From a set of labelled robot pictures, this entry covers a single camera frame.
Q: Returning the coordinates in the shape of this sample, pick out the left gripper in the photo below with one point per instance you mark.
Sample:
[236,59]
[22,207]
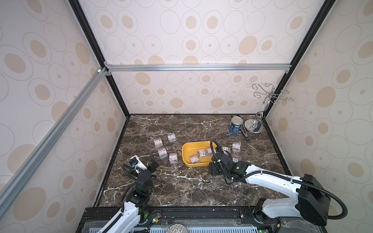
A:
[153,168]

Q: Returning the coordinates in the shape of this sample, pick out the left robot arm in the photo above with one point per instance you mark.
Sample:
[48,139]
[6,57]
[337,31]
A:
[131,201]

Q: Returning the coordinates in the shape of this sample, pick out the chrome hook stand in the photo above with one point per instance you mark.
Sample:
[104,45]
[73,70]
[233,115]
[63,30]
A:
[265,91]

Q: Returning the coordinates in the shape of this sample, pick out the horizontal aluminium rail back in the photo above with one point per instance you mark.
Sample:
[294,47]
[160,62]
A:
[199,67]

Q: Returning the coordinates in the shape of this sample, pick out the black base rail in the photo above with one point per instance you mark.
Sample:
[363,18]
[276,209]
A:
[197,219]

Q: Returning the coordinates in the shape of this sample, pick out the blue tin can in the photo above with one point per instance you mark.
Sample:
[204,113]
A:
[235,125]

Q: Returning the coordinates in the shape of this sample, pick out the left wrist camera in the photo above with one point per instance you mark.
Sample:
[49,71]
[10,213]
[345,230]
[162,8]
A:
[136,164]

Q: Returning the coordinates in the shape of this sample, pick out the aluminium rail left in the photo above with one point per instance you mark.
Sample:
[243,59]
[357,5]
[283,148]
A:
[30,166]

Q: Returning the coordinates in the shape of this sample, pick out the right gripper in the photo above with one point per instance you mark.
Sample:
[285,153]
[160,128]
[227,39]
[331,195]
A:
[215,164]

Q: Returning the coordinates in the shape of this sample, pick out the yellow plastic storage tray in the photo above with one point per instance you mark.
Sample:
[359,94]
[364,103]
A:
[197,154]

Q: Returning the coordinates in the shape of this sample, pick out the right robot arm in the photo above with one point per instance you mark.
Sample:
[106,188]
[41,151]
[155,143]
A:
[304,198]

